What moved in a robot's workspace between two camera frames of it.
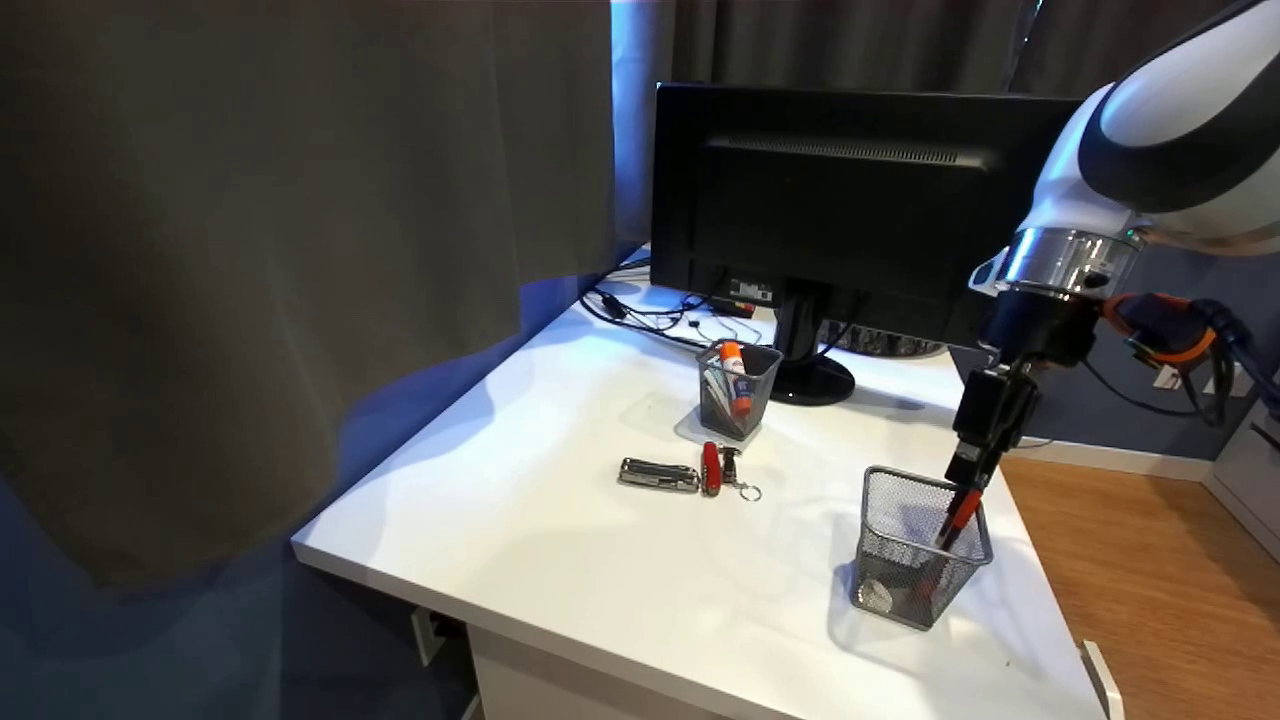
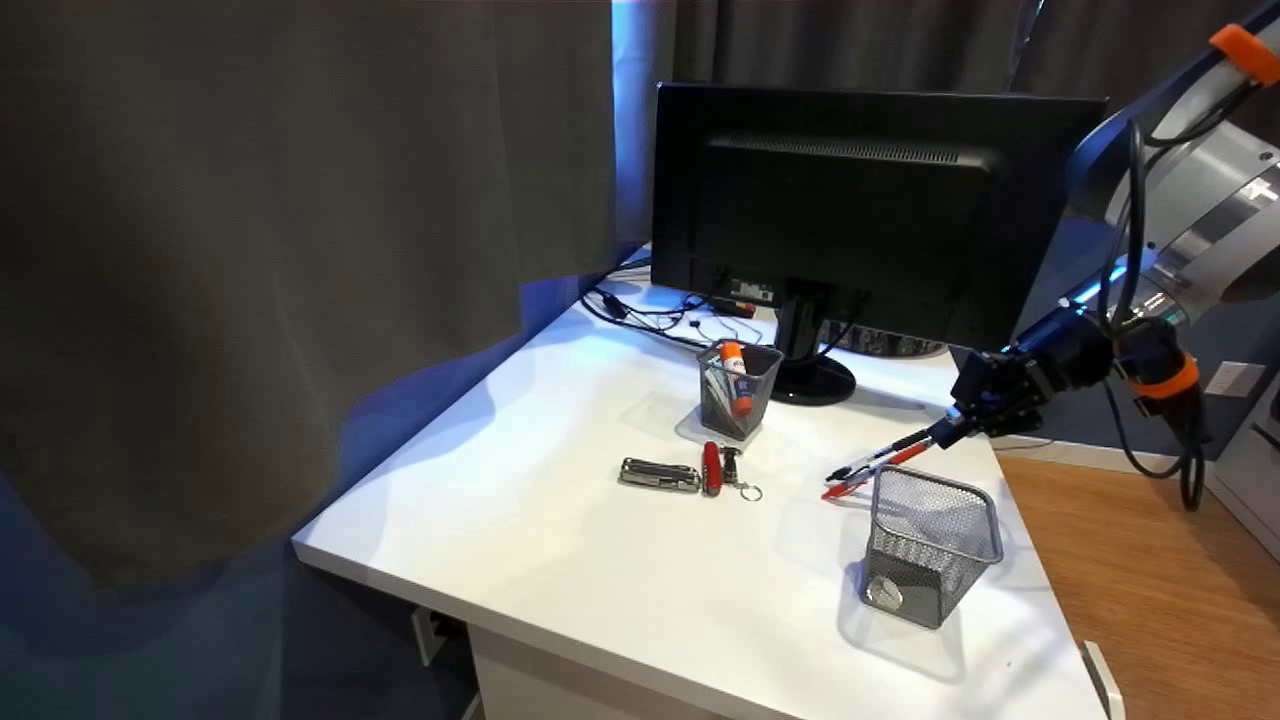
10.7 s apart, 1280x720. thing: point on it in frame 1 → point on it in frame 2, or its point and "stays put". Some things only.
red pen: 966,504 → 883,463
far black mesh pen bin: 732,386 stays put
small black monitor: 858,220 stays put
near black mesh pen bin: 900,575 stays put
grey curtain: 235,226 stays put
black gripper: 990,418 → 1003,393
